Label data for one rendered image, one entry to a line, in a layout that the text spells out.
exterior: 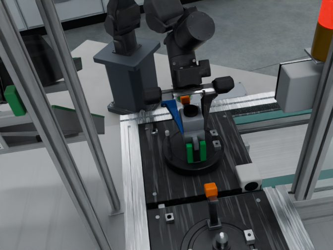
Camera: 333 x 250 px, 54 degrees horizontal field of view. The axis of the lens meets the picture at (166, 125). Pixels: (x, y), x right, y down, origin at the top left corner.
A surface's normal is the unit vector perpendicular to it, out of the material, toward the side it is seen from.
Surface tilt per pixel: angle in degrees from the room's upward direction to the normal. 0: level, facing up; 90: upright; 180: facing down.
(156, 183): 0
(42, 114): 90
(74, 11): 90
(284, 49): 0
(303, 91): 90
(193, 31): 47
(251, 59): 0
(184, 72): 63
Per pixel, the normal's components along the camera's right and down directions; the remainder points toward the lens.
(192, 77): 0.06, 0.26
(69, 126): 0.99, -0.04
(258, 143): -0.10, -0.73
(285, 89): -0.99, 0.16
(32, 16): 0.29, 0.63
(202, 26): 0.34, -0.12
